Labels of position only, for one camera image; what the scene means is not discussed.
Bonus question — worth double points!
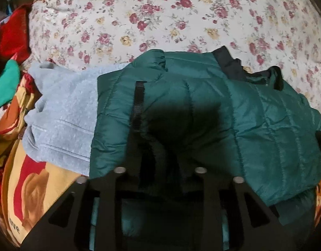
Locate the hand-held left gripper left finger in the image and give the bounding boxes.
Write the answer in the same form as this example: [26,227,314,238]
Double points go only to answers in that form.
[21,166,130,251]

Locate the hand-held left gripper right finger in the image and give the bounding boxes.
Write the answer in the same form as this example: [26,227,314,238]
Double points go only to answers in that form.
[194,166,303,251]

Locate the green puffer jacket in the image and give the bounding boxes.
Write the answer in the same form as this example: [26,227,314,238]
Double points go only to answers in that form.
[89,46,321,251]

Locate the grey sweatshirt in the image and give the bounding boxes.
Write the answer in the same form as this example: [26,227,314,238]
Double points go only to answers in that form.
[22,62,131,177]

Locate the bright green cloth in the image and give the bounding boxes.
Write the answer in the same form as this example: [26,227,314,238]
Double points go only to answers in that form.
[0,60,21,112]

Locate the floral quilt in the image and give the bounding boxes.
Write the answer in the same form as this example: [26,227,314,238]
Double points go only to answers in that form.
[27,0,321,117]

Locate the red garment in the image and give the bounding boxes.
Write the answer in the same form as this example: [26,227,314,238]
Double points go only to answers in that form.
[0,4,33,64]

